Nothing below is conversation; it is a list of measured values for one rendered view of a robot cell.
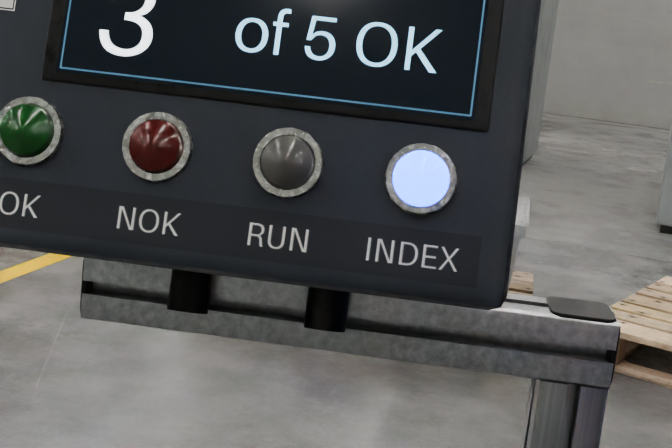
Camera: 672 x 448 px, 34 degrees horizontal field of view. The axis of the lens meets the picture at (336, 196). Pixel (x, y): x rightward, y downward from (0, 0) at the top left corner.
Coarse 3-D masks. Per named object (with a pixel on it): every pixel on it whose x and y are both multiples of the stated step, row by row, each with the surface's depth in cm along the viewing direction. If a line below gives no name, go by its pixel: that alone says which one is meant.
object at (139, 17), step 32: (96, 0) 42; (128, 0) 41; (160, 0) 41; (192, 0) 41; (64, 32) 42; (96, 32) 41; (128, 32) 41; (160, 32) 41; (64, 64) 41; (96, 64) 41; (128, 64) 41; (160, 64) 41
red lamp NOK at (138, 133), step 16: (160, 112) 41; (128, 128) 41; (144, 128) 40; (160, 128) 40; (176, 128) 41; (128, 144) 41; (144, 144) 40; (160, 144) 40; (176, 144) 40; (192, 144) 41; (128, 160) 41; (144, 160) 40; (160, 160) 40; (176, 160) 41; (144, 176) 41; (160, 176) 41; (176, 176) 41
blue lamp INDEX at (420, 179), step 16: (416, 144) 40; (400, 160) 40; (416, 160) 40; (432, 160) 40; (448, 160) 40; (400, 176) 40; (416, 176) 39; (432, 176) 39; (448, 176) 40; (400, 192) 40; (416, 192) 39; (432, 192) 40; (448, 192) 40; (400, 208) 40; (416, 208) 40; (432, 208) 40
